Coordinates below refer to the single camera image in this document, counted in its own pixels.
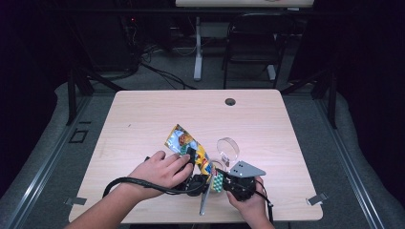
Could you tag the yellow pouch with green cap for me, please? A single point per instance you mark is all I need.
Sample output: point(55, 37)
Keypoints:
point(180, 140)

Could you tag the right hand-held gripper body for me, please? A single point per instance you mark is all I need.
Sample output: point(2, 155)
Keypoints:
point(242, 187)

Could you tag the black metal frame stand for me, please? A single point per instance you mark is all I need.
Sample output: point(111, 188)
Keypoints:
point(331, 98)
point(71, 95)

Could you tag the dark equipment cabinet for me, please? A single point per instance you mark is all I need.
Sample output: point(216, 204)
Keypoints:
point(105, 41)

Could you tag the person's right hand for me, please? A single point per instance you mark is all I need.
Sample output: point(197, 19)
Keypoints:
point(251, 208)

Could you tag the dark curtain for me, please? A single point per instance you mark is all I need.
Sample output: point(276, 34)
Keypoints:
point(372, 79)
point(28, 79)

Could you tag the light wooden background desk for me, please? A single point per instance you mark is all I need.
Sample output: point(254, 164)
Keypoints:
point(242, 3)

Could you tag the grey tape strip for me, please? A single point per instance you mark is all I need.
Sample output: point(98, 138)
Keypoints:
point(316, 199)
point(75, 201)

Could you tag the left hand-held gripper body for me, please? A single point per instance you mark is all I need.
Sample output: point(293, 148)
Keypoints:
point(197, 184)

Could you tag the aluminium floor rail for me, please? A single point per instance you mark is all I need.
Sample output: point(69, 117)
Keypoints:
point(348, 165)
point(47, 162)

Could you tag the person's left hand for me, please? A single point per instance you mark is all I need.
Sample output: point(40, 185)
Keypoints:
point(159, 175)

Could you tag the clear glass jar hinged lid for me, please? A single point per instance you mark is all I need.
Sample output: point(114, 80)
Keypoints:
point(228, 149)

